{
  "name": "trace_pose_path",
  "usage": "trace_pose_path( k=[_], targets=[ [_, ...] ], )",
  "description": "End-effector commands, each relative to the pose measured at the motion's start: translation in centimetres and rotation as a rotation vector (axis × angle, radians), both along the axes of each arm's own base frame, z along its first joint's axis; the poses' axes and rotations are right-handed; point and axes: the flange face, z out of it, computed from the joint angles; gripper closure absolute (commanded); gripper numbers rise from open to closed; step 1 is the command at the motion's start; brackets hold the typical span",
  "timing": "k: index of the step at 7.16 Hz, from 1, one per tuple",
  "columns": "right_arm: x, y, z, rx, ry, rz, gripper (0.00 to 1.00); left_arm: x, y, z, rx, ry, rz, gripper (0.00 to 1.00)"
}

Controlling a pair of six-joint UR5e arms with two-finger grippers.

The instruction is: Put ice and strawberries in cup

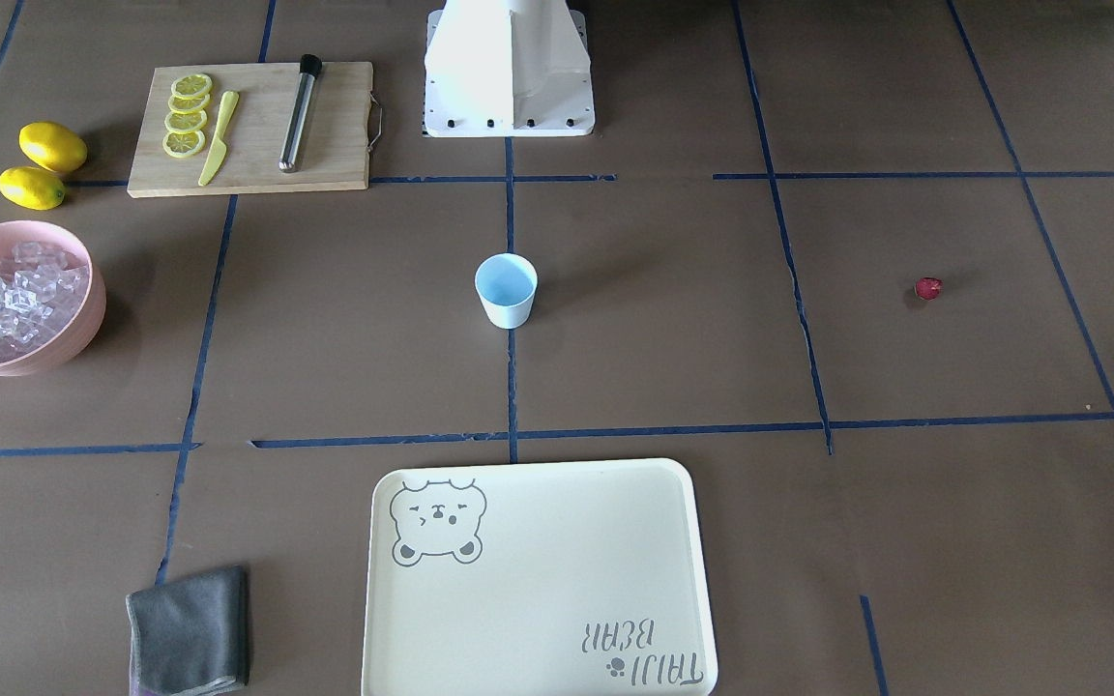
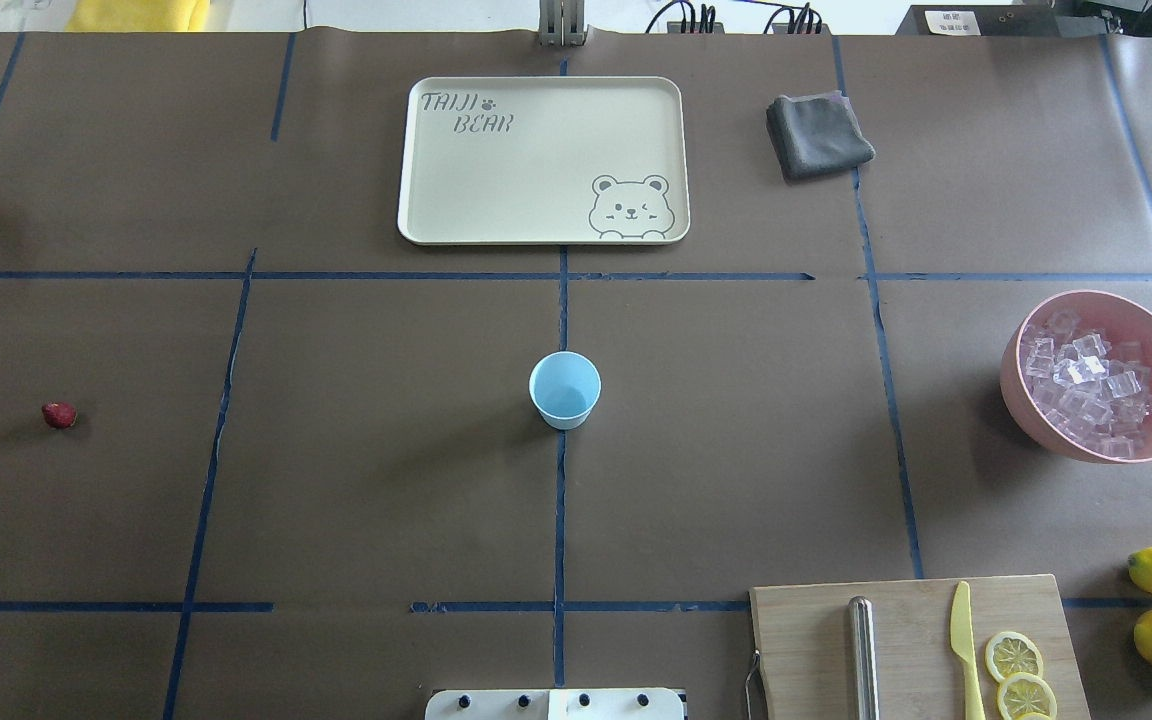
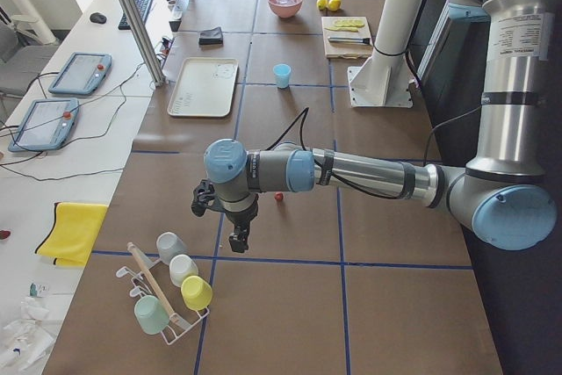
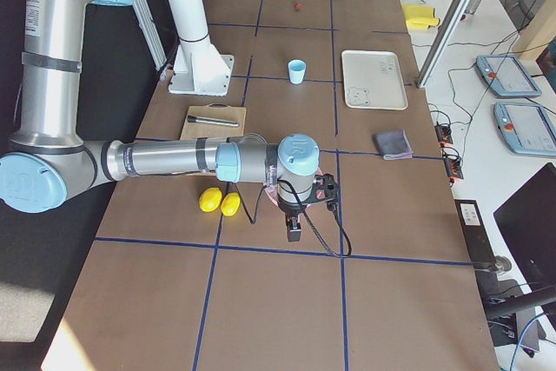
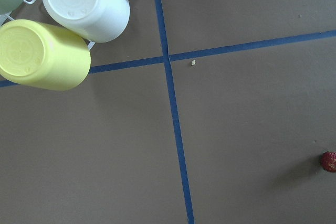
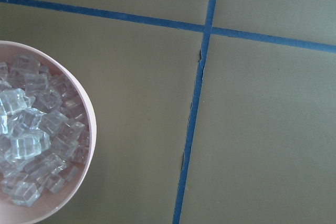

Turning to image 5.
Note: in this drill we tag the yellow plastic cup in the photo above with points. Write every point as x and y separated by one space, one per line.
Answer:
43 56

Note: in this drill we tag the red strawberry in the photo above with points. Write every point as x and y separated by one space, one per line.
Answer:
328 162

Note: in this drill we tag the white plastic cup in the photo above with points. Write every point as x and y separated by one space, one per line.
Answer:
86 3

